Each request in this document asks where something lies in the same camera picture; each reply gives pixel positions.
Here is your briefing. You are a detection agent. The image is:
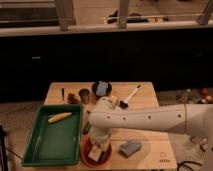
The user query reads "wooden railing frame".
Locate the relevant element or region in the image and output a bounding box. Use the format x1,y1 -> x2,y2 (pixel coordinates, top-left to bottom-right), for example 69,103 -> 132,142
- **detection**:
0,0 -> 213,37

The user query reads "black pen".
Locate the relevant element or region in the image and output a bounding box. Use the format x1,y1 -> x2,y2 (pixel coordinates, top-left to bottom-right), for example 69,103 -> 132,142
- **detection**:
61,88 -> 64,101

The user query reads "white eraser block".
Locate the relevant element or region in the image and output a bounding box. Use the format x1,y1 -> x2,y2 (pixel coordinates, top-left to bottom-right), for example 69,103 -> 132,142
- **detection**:
88,148 -> 102,161

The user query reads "small brown toy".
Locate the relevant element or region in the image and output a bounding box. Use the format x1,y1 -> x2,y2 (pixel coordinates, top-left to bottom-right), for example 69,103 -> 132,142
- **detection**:
67,93 -> 78,104

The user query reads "yellow corn cob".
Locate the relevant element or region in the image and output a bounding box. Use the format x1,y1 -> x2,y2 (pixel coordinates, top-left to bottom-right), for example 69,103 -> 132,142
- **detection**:
48,112 -> 72,123

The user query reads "green vegetable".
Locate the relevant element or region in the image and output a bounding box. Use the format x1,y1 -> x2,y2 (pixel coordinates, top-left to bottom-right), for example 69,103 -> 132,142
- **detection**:
83,122 -> 91,134

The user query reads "blue rectangular block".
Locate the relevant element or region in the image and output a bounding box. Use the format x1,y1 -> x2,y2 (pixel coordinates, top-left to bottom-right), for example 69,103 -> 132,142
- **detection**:
96,81 -> 108,96

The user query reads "red bowl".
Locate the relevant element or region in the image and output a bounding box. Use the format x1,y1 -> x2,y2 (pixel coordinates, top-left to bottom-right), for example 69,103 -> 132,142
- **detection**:
81,136 -> 112,168

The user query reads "blue grey sponge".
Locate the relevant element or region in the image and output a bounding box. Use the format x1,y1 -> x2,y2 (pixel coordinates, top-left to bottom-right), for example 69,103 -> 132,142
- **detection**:
119,141 -> 142,157

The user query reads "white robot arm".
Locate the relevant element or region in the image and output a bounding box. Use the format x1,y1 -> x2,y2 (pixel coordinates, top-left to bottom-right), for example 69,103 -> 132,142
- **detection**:
89,97 -> 213,171

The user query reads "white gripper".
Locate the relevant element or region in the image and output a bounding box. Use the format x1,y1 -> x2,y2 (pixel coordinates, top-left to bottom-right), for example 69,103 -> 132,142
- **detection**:
90,127 -> 111,150

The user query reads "dark metal cup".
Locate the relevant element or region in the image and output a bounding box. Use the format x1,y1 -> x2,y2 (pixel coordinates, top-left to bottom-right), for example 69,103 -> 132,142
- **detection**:
79,88 -> 90,104

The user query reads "green plastic tray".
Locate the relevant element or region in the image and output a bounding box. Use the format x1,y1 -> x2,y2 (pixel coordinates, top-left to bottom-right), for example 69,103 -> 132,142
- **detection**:
22,104 -> 83,167

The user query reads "white handled black brush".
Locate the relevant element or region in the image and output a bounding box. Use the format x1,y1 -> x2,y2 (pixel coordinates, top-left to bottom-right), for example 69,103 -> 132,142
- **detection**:
119,85 -> 140,109

